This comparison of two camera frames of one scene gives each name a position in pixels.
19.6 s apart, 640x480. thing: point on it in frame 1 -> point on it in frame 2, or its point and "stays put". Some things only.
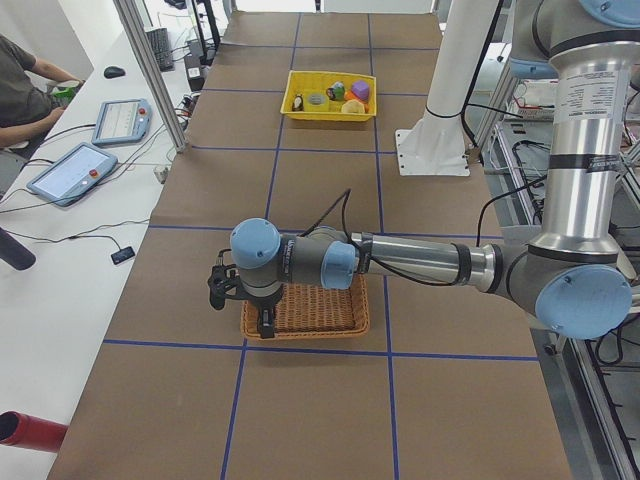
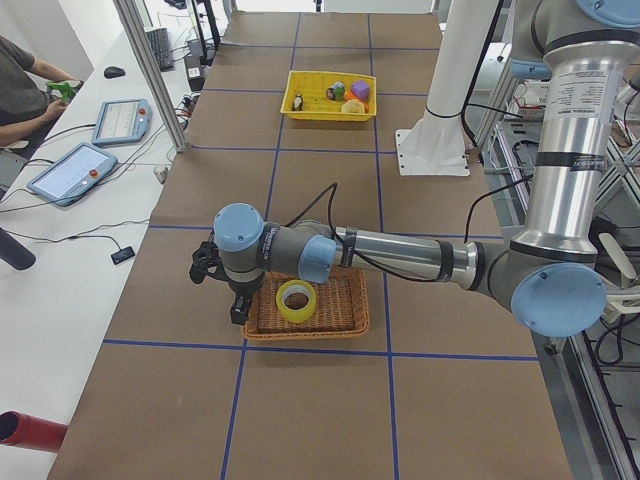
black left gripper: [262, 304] -> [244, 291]
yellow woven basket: [329, 95] stays put
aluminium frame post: [131, 20] stays put
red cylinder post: [20, 430] stays put
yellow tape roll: [316, 99] -> [291, 314]
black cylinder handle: [15, 252] stays put
